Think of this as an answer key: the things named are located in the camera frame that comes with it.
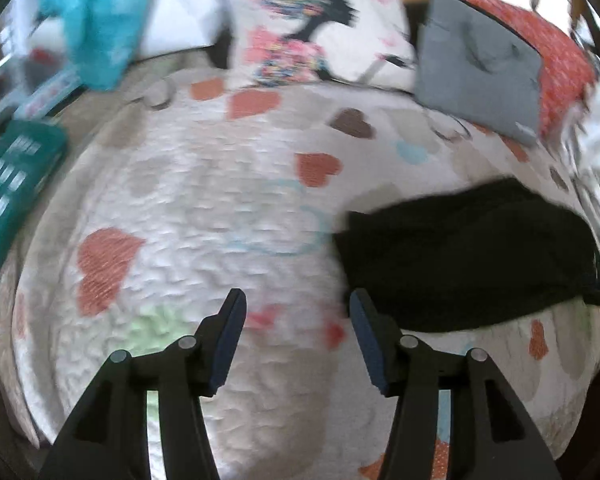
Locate teal cloth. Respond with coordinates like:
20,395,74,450
40,0,150,91

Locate white pillow with woman silhouette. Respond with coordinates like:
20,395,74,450
230,0,416,92

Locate grey laptop sleeve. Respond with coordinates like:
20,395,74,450
414,0,543,146

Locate black pants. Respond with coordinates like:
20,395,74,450
332,178,600,333

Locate teal box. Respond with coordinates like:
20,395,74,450
0,120,68,271

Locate red patterned pillow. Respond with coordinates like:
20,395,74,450
467,0,595,136

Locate heart-patterned white quilt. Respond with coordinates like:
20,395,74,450
0,60,579,479

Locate white and grey striped cloth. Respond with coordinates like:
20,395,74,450
560,79,600,246

